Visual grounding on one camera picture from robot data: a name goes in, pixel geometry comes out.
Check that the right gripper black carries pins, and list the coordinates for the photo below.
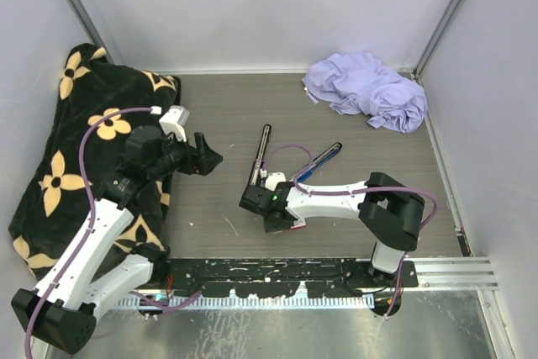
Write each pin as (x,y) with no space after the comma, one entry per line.
(271,226)

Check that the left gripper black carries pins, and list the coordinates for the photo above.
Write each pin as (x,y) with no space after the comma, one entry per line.
(200,160)

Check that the black stapler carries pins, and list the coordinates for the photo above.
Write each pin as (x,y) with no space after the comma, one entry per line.
(260,155)

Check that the red white staple box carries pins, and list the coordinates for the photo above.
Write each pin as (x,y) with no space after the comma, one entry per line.
(298,224)

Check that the blue stapler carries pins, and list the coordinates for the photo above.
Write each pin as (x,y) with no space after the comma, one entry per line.
(318,161)

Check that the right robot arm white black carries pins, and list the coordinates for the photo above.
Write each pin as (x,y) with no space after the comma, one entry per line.
(389,210)

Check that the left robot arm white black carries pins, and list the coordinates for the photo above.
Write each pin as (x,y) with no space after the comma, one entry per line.
(65,306)

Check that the black floral blanket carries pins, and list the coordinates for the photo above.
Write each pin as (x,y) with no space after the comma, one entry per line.
(98,105)

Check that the lavender crumpled cloth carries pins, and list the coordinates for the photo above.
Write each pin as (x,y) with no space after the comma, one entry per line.
(361,84)

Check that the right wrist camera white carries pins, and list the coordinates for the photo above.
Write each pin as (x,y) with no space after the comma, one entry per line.
(270,180)

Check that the white cable duct strip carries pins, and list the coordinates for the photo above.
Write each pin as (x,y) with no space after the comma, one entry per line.
(300,301)

